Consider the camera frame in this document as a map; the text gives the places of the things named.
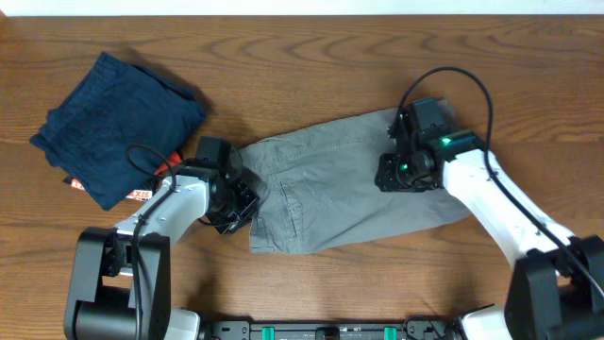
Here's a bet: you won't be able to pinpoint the black orange printed garment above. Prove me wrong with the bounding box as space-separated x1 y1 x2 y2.
62 150 183 201

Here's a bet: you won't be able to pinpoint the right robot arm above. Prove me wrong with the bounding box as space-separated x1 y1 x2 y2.
375 131 603 339

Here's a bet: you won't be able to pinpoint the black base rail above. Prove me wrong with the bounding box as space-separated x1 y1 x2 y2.
197 316 466 340

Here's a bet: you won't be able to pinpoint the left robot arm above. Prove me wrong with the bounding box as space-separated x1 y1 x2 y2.
63 160 259 339

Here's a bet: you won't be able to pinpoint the grey shorts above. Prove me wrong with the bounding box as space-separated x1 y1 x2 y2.
241 109 470 254

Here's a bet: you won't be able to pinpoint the folded navy blue garment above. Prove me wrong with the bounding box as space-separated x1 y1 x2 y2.
30 53 207 211

